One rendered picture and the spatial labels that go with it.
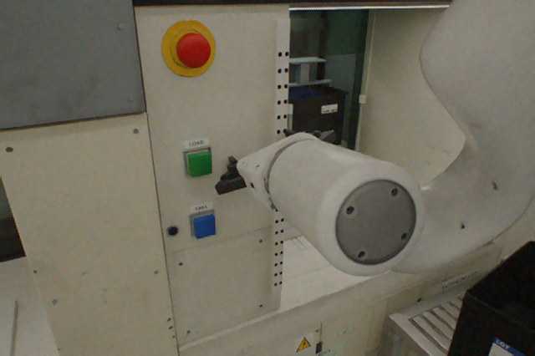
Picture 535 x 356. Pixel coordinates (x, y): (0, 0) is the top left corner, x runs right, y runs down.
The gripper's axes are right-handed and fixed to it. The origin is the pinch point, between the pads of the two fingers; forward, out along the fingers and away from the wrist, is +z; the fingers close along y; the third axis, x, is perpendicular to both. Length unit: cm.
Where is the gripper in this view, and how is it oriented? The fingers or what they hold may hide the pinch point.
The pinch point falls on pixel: (263, 153)
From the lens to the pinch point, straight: 56.3
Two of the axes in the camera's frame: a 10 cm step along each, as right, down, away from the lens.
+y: 8.9, -4.3, 1.4
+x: -3.8, -8.8, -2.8
